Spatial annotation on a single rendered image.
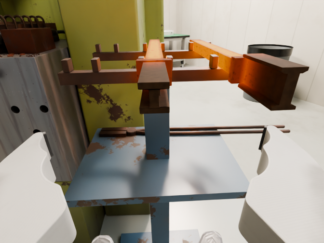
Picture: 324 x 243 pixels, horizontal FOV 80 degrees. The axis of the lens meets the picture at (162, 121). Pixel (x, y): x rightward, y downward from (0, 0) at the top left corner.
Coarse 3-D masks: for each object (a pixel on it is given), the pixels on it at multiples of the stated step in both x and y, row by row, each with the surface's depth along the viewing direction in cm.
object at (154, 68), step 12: (156, 48) 39; (144, 60) 25; (156, 60) 25; (168, 60) 25; (144, 72) 20; (156, 72) 20; (168, 72) 25; (144, 84) 17; (156, 84) 17; (168, 84) 17; (144, 96) 20; (156, 96) 17; (144, 108) 18; (156, 108) 18; (168, 108) 18
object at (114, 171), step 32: (128, 128) 66; (96, 160) 51; (128, 160) 51; (160, 160) 51; (192, 160) 50; (224, 160) 50; (96, 192) 41; (128, 192) 41; (160, 192) 41; (192, 192) 41; (224, 192) 41
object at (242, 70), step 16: (208, 48) 39; (224, 48) 38; (224, 64) 31; (240, 64) 25; (256, 64) 23; (272, 64) 19; (288, 64) 19; (240, 80) 26; (256, 80) 23; (272, 80) 20; (288, 80) 18; (256, 96) 22; (272, 96) 21; (288, 96) 19
